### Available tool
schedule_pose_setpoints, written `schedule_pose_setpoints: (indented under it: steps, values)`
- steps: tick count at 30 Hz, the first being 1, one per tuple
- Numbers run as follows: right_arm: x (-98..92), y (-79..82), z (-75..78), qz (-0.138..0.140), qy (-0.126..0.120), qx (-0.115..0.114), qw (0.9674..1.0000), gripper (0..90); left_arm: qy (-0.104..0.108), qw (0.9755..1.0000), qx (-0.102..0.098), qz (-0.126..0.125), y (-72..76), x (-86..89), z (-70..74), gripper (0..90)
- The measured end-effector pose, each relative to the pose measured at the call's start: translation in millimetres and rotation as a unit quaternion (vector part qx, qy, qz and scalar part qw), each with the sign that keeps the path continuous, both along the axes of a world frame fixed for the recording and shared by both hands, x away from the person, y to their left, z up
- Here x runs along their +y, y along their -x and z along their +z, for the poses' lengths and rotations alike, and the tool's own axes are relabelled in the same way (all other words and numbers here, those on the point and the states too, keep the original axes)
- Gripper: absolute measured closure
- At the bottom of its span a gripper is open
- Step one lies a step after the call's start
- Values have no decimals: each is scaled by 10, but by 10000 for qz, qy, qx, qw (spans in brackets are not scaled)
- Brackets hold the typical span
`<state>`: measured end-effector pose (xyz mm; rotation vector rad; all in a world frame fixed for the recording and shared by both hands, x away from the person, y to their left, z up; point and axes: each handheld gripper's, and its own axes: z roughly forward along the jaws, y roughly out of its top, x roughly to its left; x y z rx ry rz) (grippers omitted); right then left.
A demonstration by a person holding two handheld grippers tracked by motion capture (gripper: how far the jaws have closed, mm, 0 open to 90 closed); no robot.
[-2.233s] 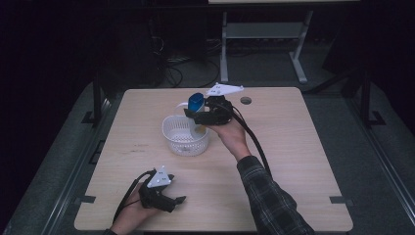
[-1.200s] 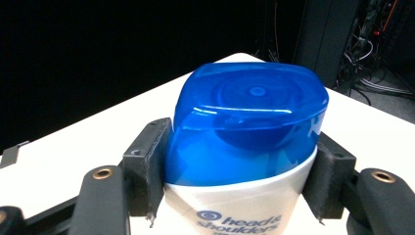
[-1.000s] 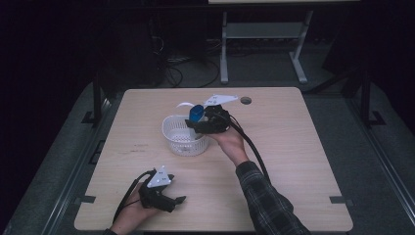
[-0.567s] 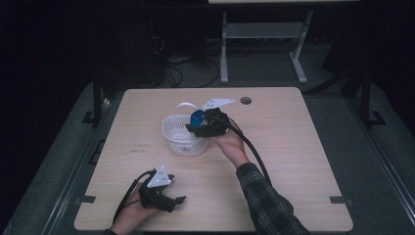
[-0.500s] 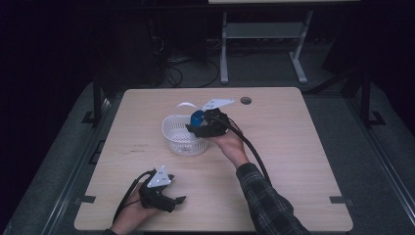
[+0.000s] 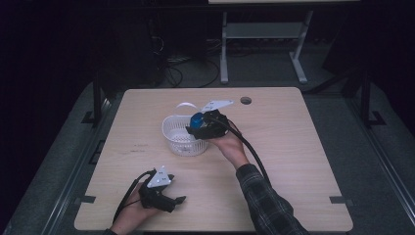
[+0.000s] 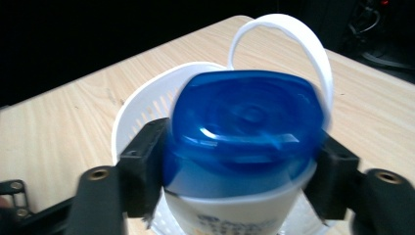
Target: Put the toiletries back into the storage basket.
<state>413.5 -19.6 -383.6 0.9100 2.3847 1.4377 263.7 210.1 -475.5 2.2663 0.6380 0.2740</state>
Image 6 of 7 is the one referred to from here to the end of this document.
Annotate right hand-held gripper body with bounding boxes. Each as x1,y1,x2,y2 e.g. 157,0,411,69
193,99,235,141

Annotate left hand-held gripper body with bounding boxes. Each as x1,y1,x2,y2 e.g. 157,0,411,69
138,164,177,214

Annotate white bottle with blue cap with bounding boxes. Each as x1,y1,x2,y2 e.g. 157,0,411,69
189,112,208,130

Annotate white plastic basket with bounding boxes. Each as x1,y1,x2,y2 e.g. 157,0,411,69
161,102,210,158

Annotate person's left hand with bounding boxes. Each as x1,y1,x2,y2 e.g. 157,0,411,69
111,182,162,235

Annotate person's right hand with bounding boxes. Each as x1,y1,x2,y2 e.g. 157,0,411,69
207,124,252,170

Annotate black tape strip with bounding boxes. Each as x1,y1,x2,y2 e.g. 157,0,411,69
328,195,354,208
78,194,98,205

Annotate black metal stand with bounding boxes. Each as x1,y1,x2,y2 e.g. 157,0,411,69
358,70,388,129
81,72,104,129

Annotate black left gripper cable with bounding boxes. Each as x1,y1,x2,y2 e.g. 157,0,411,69
112,168,158,225

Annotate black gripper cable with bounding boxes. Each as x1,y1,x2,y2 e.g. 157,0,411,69
112,168,158,225
208,117,272,187

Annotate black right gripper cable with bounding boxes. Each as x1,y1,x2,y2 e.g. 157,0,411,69
208,117,272,187

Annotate black cables on floor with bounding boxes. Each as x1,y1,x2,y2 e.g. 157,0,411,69
164,55,221,89

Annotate white metal table frame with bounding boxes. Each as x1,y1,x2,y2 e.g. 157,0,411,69
219,9,315,85

